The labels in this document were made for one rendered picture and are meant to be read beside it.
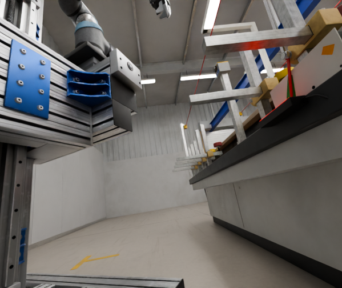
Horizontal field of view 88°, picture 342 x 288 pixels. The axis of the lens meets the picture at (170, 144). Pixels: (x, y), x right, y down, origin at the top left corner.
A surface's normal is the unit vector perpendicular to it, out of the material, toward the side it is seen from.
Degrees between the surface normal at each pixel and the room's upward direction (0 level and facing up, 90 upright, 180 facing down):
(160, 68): 90
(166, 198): 90
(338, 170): 90
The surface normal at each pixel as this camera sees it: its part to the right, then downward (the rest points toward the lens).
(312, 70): -0.99, 0.15
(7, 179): 0.89, -0.25
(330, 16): 0.02, -0.29
